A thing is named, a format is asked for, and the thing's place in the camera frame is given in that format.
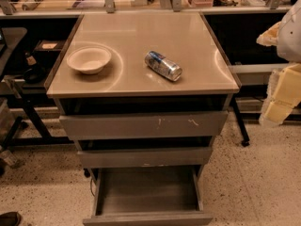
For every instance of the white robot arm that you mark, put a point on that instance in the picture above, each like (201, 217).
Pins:
(286, 36)

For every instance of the grey drawer cabinet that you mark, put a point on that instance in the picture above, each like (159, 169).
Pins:
(127, 85)

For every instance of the black desk frame left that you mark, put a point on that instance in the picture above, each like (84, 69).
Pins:
(12, 36)

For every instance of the blue silver soda can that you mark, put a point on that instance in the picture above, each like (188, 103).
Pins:
(165, 67)

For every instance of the white paper bowl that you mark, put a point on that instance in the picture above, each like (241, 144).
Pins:
(89, 60)

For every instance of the grey bottom drawer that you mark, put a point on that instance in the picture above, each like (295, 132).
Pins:
(163, 196)

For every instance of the foam gripper body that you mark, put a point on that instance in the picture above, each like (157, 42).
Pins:
(290, 37)

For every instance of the grey top drawer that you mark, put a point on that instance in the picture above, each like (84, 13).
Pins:
(118, 126)

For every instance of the grey middle drawer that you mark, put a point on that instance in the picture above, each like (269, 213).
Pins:
(145, 157)

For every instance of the black shoe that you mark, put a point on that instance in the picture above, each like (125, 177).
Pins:
(10, 219)

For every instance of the grey bench frame right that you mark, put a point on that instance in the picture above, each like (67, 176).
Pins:
(247, 103)

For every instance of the grey drawer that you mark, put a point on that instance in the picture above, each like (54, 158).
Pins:
(163, 196)
(118, 126)
(145, 157)

